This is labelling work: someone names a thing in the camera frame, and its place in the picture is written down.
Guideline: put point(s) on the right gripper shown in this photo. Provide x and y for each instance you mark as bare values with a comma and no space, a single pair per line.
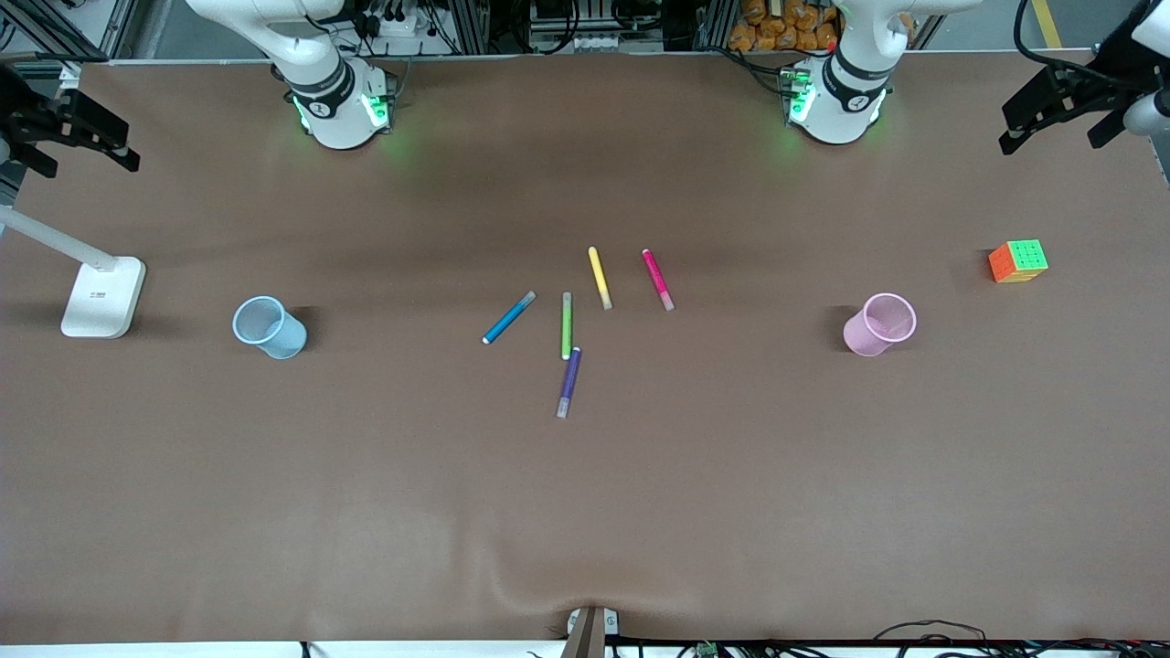
25,119

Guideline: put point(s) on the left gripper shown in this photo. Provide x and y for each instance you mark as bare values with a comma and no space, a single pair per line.
1100,85

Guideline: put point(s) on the pink marker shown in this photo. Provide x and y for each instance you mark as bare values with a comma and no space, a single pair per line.
656,277

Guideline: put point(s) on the blue marker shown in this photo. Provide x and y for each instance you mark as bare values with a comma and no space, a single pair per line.
508,318

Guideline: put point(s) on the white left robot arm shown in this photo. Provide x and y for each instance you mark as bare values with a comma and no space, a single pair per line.
850,91

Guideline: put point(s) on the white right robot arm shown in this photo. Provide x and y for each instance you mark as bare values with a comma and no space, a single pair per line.
320,55

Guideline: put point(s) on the colourful puzzle cube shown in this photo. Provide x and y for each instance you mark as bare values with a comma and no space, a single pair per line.
1016,262

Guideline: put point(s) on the white lamp stand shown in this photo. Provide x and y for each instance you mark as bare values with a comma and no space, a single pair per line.
101,302

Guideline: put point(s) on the bag of orange items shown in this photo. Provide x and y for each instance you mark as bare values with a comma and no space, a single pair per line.
777,27

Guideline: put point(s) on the blue plastic cup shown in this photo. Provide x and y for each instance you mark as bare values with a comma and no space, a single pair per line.
283,340

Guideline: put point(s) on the pink plastic cup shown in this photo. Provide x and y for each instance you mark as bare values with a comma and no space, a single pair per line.
864,338

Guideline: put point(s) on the grey power strip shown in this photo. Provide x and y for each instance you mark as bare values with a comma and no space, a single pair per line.
594,42

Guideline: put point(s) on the yellow marker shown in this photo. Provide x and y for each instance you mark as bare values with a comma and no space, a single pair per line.
599,276

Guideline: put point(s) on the green marker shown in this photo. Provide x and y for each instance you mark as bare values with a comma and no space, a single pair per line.
566,324

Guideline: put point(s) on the purple marker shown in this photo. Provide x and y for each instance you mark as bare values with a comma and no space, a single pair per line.
570,376

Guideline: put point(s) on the aluminium frame post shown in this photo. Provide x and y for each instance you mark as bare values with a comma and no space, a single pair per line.
119,27

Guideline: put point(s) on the table edge clamp mount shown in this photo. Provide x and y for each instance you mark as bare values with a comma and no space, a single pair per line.
585,635

